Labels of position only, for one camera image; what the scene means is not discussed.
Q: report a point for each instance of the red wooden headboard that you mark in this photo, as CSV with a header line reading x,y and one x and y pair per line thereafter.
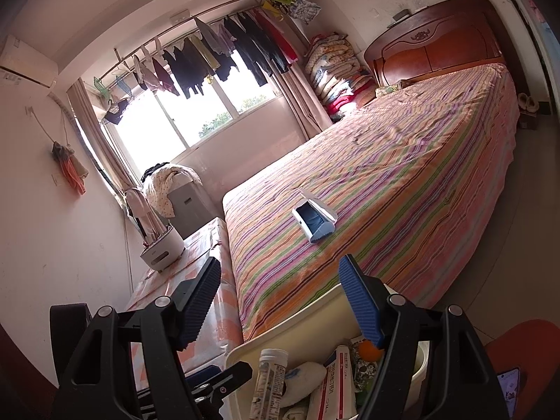
x,y
446,37

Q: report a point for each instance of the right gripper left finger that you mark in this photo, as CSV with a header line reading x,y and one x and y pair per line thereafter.
x,y
193,299

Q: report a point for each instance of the striped colourful bedspread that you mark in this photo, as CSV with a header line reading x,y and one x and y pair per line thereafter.
x,y
414,178

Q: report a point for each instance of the orange cloth on wall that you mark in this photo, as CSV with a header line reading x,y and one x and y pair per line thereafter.
x,y
70,166

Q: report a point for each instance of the pink curtain right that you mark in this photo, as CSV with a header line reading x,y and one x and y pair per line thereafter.
x,y
306,108

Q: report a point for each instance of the hanging dark clothes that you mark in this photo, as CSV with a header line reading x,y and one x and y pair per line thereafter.
x,y
160,70

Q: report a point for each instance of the white desk organizer box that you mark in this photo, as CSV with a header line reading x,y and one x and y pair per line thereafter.
x,y
164,251

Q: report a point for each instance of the checkered orange white tablecloth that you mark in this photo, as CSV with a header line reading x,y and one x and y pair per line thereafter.
x,y
221,331

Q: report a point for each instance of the stack of folded quilts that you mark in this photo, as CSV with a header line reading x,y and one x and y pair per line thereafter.
x,y
340,81

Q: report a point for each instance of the cream plastic trash bin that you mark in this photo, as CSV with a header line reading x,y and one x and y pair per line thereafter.
x,y
312,334

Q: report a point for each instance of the white medicine carton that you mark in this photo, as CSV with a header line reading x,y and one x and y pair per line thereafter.
x,y
335,396

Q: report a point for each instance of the smartphone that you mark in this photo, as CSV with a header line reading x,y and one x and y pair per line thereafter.
x,y
509,382

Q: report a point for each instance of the window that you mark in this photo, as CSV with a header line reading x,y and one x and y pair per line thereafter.
x,y
159,126

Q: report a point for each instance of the white plush toy with bow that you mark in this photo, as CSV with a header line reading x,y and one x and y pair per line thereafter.
x,y
299,384

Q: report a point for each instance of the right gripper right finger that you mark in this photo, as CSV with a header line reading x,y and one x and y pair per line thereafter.
x,y
365,296

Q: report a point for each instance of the white tube patterned label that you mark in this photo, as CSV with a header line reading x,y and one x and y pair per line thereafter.
x,y
269,385

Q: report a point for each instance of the orange stool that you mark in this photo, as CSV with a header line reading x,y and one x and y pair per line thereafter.
x,y
533,348

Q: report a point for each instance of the air conditioner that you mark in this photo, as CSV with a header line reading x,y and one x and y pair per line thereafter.
x,y
20,61

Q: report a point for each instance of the white blue box on bed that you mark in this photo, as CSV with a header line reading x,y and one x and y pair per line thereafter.
x,y
315,219

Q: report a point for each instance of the grey fan heater with cloth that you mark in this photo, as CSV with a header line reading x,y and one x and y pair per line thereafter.
x,y
177,194

